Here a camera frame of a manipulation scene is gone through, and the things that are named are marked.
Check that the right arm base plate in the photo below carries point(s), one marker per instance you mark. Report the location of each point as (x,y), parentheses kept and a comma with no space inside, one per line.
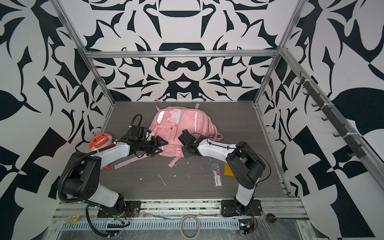
(232,208)

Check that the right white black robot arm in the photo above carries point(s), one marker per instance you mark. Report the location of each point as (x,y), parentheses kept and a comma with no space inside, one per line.
(246,165)

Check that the clear pen refill box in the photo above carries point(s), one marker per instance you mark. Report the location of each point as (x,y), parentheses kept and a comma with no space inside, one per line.
(217,174)

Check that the roll of clear tape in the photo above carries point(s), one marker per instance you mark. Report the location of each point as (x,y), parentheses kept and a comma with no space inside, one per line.
(190,222)

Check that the red monster plush toy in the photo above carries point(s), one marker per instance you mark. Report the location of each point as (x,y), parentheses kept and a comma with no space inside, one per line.
(100,141)

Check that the yellow tape piece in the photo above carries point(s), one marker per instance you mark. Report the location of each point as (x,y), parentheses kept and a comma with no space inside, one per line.
(73,219)

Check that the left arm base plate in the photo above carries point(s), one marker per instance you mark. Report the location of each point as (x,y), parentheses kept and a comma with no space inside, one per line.
(127,209)

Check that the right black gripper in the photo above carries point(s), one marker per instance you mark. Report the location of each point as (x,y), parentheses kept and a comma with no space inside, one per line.
(185,153)

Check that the pink student backpack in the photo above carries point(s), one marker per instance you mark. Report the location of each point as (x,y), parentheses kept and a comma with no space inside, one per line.
(169,123)

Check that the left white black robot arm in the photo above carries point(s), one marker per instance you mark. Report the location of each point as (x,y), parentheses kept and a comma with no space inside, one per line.
(80,180)

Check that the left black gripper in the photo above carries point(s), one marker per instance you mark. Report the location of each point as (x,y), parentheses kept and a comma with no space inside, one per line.
(156,145)

